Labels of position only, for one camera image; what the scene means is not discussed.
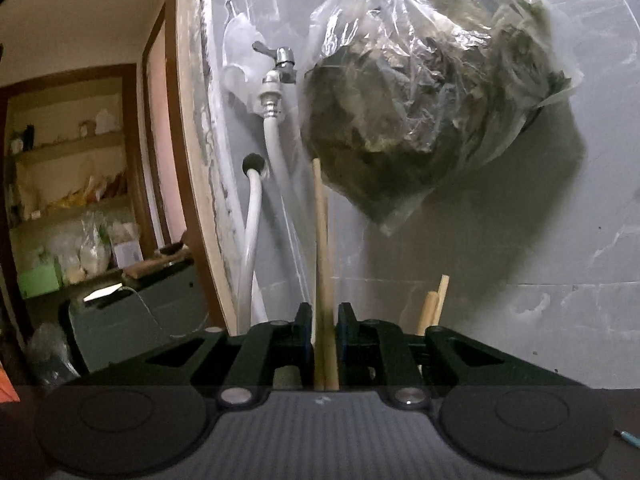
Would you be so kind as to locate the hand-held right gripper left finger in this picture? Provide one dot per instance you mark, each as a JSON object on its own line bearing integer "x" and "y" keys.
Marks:
{"x": 304, "y": 340}

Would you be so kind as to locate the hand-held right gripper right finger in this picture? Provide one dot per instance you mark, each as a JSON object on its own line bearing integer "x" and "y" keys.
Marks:
{"x": 345, "y": 340}

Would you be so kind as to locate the dark teal-tipped chopstick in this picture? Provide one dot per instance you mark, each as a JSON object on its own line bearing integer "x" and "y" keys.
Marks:
{"x": 629, "y": 437}

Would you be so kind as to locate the brown object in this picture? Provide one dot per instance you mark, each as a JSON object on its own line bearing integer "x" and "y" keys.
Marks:
{"x": 160, "y": 262}

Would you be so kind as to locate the grey green cabinet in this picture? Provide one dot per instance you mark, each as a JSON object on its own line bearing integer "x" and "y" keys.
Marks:
{"x": 140, "y": 330}

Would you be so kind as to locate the small white box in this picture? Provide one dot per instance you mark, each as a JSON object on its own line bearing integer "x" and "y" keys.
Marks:
{"x": 127, "y": 254}

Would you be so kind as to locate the white sheet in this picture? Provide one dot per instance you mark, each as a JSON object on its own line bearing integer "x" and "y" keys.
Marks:
{"x": 102, "y": 293}

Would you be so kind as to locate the clear bags of food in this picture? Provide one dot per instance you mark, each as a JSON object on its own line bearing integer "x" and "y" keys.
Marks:
{"x": 92, "y": 255}

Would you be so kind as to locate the clear bag of dried greens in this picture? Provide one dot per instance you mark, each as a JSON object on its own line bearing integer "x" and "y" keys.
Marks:
{"x": 425, "y": 100}

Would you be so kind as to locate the clear crumpled plastic bag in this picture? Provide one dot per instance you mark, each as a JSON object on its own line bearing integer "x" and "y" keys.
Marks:
{"x": 50, "y": 355}

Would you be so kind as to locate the yellow packets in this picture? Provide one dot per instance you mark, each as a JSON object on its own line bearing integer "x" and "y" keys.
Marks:
{"x": 90, "y": 192}

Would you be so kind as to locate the green box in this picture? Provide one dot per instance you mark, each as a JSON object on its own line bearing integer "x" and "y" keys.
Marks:
{"x": 40, "y": 282}

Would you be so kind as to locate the white plastic bag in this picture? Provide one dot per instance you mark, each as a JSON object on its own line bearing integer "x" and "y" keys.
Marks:
{"x": 237, "y": 75}

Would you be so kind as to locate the metal faucet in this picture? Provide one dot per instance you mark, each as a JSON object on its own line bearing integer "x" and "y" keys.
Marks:
{"x": 285, "y": 57}

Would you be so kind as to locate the white shelf item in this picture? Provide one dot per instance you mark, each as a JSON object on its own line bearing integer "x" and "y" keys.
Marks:
{"x": 107, "y": 122}

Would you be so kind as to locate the orange object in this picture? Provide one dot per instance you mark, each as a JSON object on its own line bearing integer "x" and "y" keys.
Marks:
{"x": 7, "y": 390}

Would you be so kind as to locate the wooden shelf unit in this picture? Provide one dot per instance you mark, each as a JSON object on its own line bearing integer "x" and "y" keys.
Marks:
{"x": 70, "y": 142}

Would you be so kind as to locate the dark bottle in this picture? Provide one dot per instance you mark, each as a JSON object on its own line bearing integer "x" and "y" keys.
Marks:
{"x": 28, "y": 139}

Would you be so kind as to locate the white cup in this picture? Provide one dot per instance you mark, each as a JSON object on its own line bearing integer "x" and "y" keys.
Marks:
{"x": 16, "y": 146}

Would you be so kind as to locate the wooden door frame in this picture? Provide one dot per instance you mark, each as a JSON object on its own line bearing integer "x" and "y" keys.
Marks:
{"x": 200, "y": 160}

